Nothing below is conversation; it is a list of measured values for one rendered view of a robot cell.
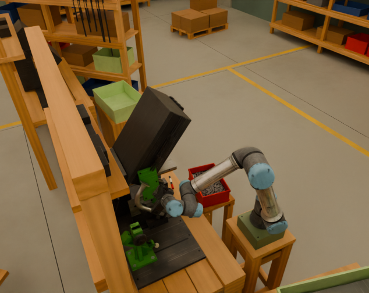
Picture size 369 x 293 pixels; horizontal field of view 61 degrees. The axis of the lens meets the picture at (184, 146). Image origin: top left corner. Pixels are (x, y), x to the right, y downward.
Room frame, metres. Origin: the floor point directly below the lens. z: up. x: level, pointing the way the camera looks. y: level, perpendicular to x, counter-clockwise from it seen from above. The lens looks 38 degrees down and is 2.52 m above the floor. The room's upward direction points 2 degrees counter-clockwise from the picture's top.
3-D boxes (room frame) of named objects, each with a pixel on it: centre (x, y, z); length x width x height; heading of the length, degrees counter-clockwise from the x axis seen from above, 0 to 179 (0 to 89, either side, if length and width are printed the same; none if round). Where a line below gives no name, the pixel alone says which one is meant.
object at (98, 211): (1.31, 0.59, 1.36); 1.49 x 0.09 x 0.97; 26
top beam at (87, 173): (1.31, 0.59, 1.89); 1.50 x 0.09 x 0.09; 26
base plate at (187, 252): (1.44, 0.32, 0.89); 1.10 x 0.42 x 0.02; 26
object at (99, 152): (1.08, 0.39, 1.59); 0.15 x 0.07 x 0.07; 26
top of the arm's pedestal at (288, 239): (1.25, -0.47, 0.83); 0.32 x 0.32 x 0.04; 24
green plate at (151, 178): (1.40, 0.23, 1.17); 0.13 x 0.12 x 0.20; 26
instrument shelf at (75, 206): (1.33, 0.56, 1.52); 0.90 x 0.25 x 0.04; 26
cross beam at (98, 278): (1.28, 0.65, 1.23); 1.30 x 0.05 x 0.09; 26
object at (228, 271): (1.56, 0.07, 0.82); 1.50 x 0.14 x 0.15; 26
